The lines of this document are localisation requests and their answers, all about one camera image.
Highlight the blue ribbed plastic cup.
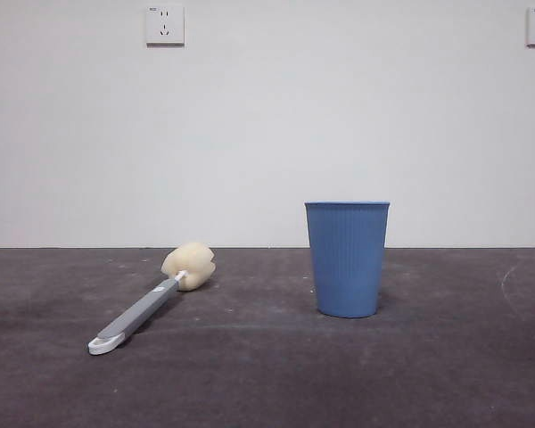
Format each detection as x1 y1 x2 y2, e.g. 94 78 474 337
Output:
303 201 391 319

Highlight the grey-handled sponge cup brush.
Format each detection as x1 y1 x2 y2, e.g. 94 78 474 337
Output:
87 241 217 356

